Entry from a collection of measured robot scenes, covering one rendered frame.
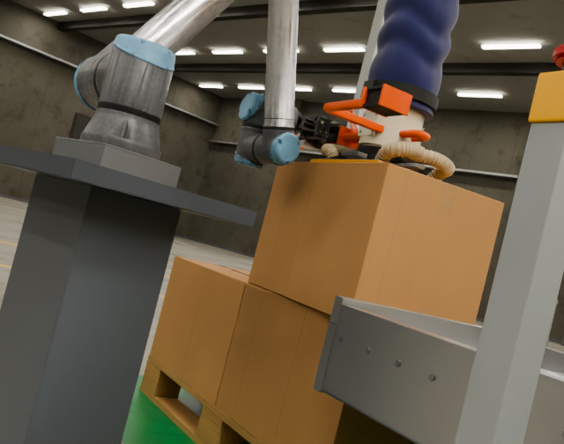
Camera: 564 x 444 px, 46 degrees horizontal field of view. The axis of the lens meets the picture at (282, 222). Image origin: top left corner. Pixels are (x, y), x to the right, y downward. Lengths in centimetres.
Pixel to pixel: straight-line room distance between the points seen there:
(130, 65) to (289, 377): 90
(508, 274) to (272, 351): 111
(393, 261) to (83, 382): 78
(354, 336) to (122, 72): 79
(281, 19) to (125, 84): 53
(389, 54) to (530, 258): 115
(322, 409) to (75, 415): 59
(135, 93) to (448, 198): 82
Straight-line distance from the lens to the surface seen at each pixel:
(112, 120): 156
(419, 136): 186
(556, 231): 92
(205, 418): 221
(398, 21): 198
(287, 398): 183
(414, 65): 193
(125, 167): 151
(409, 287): 170
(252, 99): 198
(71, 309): 149
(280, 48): 188
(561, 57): 98
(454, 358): 120
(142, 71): 158
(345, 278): 165
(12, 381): 160
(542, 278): 91
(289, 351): 184
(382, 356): 132
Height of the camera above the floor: 69
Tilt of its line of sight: 2 degrees up
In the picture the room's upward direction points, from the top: 14 degrees clockwise
